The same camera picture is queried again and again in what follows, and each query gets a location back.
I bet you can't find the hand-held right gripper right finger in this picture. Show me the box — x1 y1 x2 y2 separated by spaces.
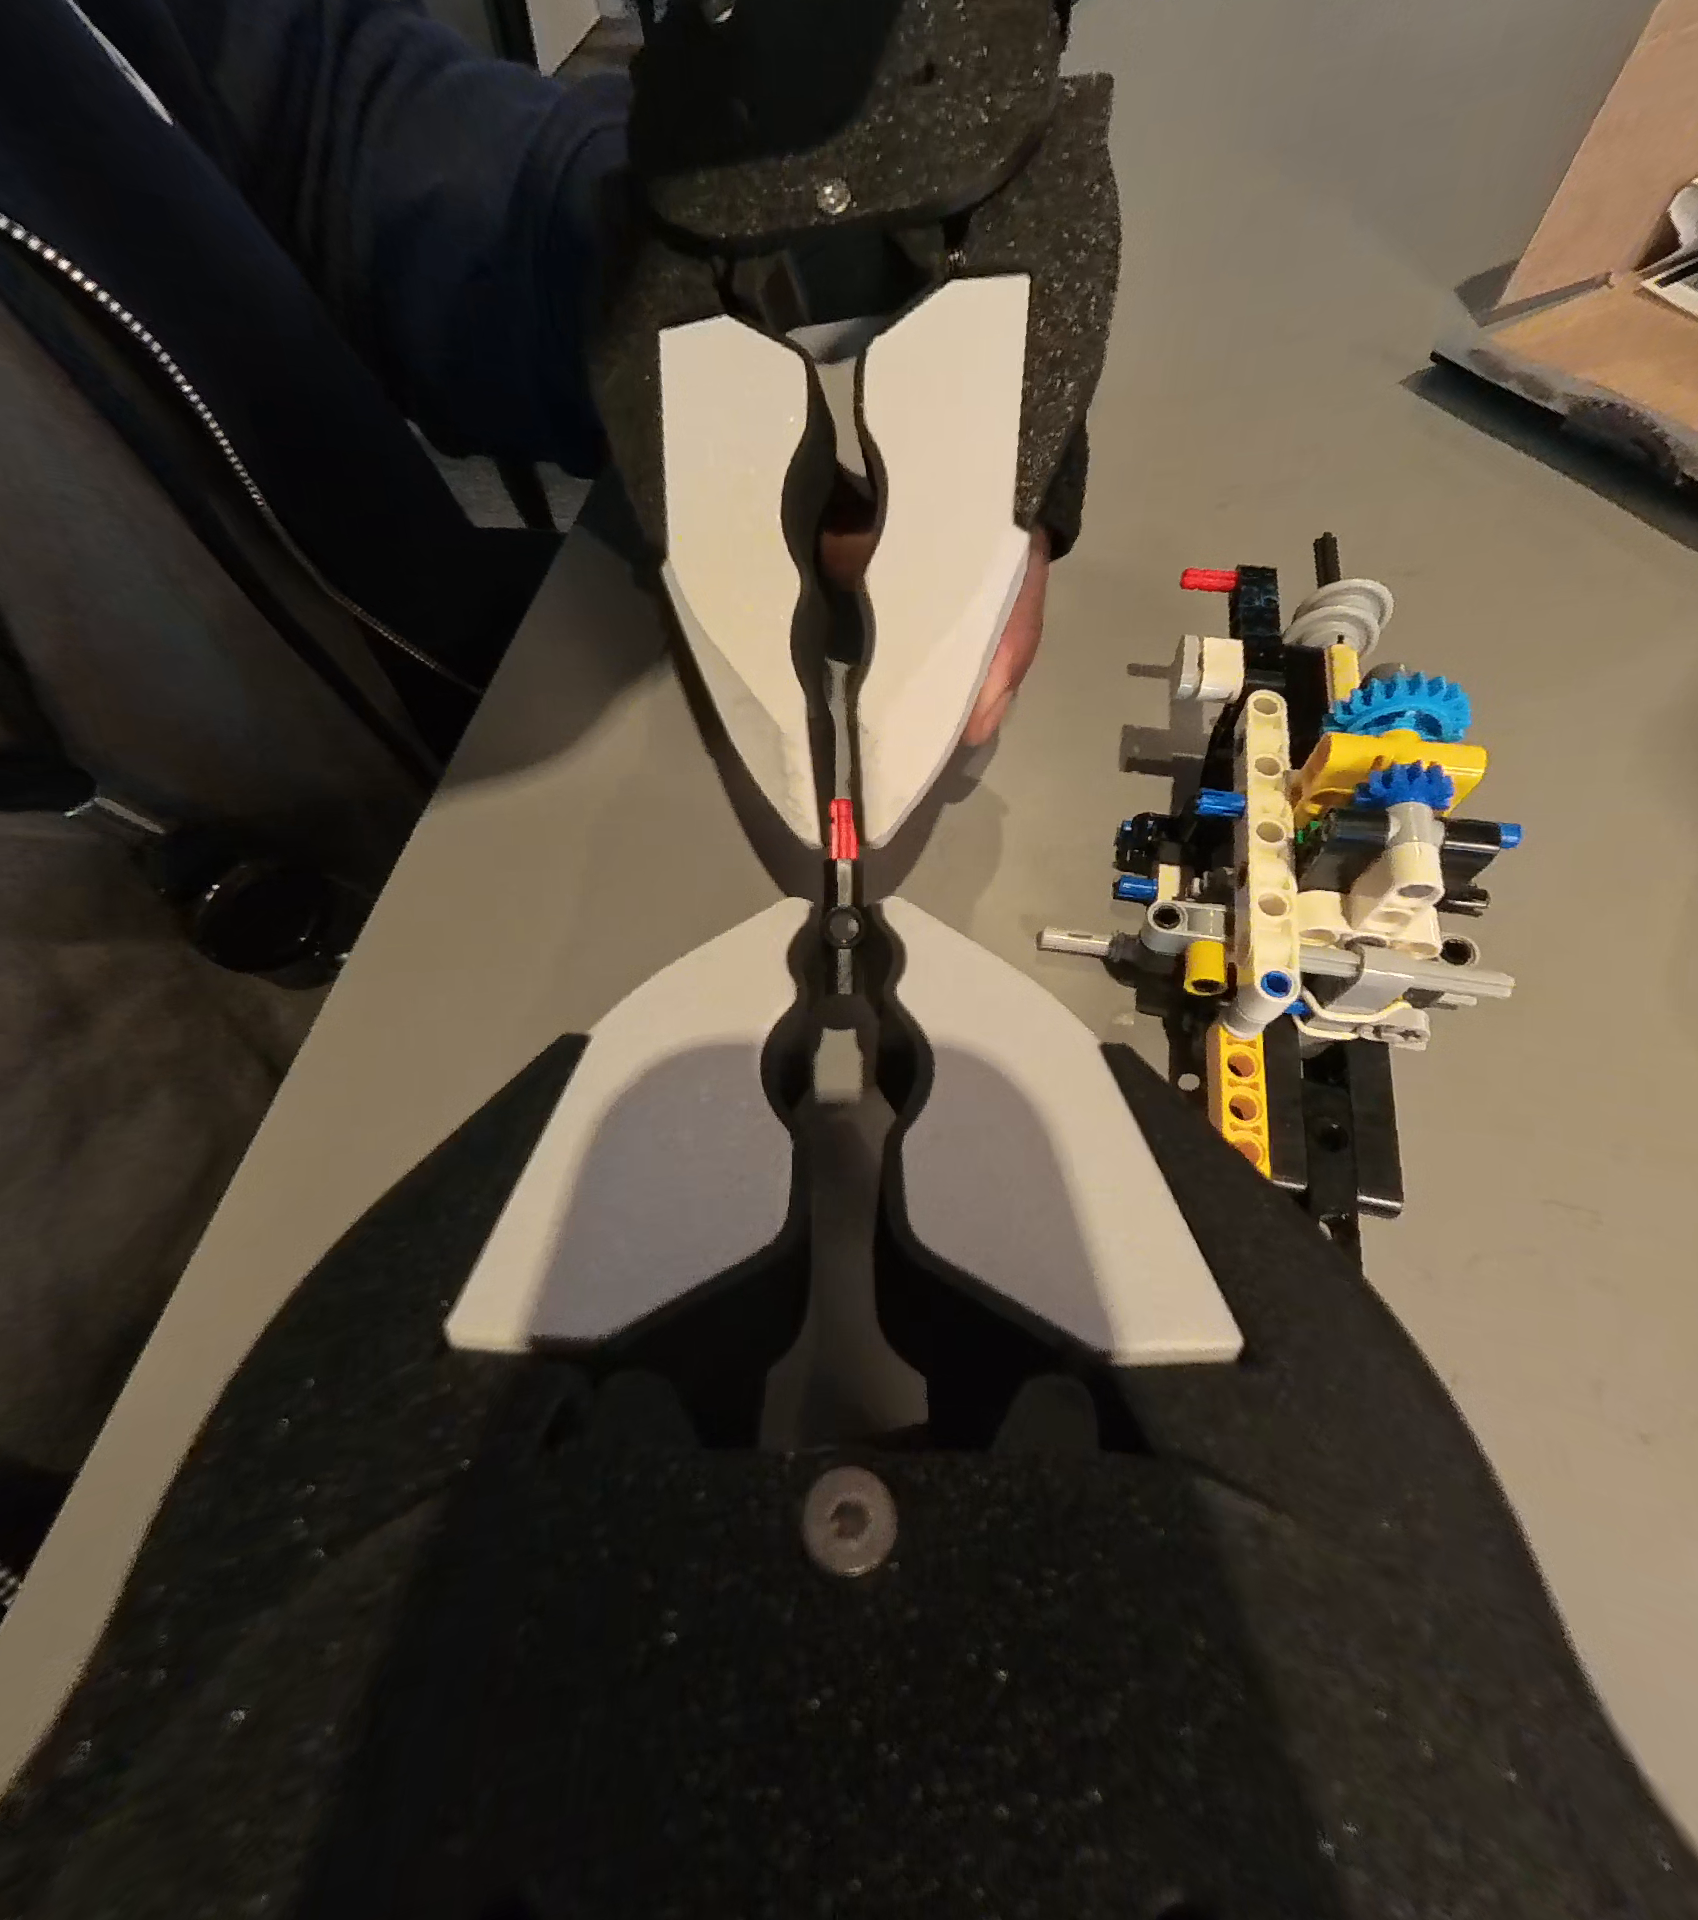
866 896 1248 1375

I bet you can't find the person in dark hoodie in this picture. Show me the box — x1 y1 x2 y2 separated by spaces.
0 0 567 1803

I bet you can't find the person's left hand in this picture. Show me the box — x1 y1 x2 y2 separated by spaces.
960 545 1056 749

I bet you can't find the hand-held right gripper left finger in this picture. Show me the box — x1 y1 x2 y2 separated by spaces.
445 896 825 1353

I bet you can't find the person in dark jacket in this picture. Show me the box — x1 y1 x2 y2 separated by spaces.
0 181 447 1502

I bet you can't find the person's left forearm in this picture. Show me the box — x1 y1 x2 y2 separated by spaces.
234 0 648 475

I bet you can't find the multicolour lego model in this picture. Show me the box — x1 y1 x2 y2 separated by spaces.
1037 532 1526 1248

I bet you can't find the brown cardboard box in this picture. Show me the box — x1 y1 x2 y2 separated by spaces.
1435 0 1698 528

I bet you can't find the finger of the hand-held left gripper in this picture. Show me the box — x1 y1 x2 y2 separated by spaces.
847 270 1055 855
655 322 842 858

